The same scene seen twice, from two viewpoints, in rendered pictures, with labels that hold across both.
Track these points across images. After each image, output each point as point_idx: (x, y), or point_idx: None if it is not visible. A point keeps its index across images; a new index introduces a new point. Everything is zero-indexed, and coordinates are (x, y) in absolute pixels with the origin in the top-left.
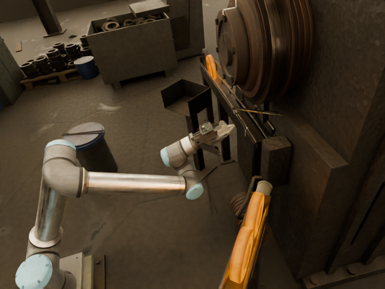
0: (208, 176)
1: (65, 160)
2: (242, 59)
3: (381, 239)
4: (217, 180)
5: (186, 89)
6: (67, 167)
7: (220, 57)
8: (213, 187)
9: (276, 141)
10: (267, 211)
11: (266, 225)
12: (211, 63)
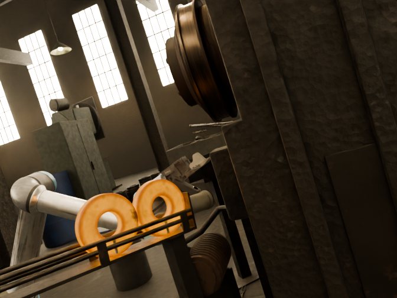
0: (250, 285)
1: (32, 178)
2: (173, 65)
3: None
4: (261, 289)
5: None
6: (29, 181)
7: None
8: (250, 297)
9: (224, 146)
10: (183, 211)
11: (209, 256)
12: None
